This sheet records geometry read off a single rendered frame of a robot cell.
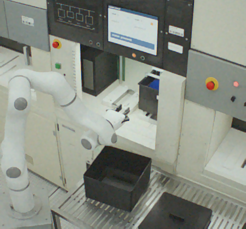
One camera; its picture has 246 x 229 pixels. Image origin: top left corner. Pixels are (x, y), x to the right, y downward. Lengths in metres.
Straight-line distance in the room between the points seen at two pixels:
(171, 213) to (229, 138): 0.72
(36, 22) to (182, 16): 0.96
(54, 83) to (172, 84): 0.60
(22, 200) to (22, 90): 0.68
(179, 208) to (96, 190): 0.44
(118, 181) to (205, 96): 0.71
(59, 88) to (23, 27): 0.91
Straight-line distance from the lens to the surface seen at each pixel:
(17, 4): 2.54
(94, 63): 2.66
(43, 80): 1.73
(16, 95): 1.68
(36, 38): 2.53
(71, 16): 2.27
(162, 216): 2.06
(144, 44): 2.06
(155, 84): 2.54
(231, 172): 2.32
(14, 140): 1.87
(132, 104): 2.67
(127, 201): 2.13
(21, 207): 2.19
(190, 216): 2.08
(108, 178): 2.36
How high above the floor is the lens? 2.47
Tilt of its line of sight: 36 degrees down
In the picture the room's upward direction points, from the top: 1 degrees clockwise
